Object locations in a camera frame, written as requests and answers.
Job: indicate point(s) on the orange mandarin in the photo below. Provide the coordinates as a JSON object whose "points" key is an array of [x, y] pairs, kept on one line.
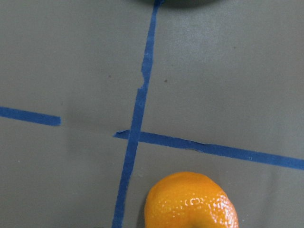
{"points": [[188, 200]]}

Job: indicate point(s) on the light blue plate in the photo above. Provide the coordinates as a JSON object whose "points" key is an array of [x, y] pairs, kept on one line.
{"points": [[189, 4]]}

